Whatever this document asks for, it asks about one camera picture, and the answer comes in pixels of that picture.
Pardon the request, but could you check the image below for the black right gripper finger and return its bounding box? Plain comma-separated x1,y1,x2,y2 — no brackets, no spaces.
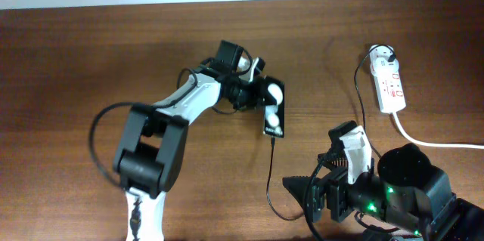
318,152,348,171
282,176,312,207

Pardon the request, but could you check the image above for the black Galaxy smartphone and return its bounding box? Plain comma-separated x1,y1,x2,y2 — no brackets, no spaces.
263,76,285,138

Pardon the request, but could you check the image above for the black charging cable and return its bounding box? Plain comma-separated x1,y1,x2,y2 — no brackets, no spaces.
265,48,398,222

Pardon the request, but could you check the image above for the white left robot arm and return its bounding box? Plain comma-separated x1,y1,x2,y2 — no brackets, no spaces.
113,41,284,240

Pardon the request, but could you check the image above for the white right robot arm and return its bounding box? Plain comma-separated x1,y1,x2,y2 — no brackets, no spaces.
283,144,483,240

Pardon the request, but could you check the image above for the white power strip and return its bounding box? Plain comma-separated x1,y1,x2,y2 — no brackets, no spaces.
370,45,406,114

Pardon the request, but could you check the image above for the white power strip cord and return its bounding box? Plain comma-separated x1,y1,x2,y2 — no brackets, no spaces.
390,111,484,150

